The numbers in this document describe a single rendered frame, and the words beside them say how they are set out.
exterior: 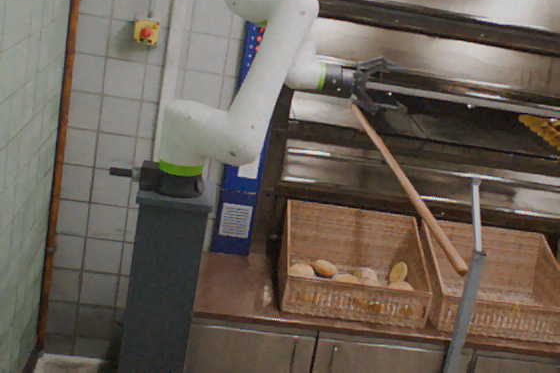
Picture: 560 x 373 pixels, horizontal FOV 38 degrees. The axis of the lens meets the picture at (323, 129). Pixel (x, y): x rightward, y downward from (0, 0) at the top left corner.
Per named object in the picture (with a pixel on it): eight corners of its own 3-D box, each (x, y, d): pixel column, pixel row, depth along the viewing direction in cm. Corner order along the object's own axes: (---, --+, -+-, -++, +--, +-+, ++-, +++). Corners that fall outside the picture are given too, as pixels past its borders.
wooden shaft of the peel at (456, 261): (468, 278, 206) (470, 267, 205) (457, 277, 205) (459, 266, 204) (356, 110, 369) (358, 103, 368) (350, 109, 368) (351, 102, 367)
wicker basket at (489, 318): (406, 275, 348) (419, 216, 341) (528, 289, 357) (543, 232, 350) (434, 332, 302) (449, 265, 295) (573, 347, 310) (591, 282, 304)
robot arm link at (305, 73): (277, 89, 269) (281, 84, 258) (281, 52, 271) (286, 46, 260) (317, 95, 271) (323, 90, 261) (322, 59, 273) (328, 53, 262)
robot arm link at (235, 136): (240, 163, 202) (318, -19, 214) (187, 145, 208) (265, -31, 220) (258, 178, 213) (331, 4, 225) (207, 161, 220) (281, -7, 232)
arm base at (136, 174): (105, 188, 212) (107, 167, 211) (113, 170, 227) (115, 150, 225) (203, 201, 216) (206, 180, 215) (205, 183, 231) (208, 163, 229)
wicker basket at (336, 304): (275, 258, 341) (286, 197, 334) (403, 275, 348) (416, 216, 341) (278, 313, 294) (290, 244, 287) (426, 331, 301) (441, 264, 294)
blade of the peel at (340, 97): (406, 113, 382) (407, 108, 381) (293, 97, 372) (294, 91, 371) (390, 95, 416) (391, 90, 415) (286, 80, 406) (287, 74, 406)
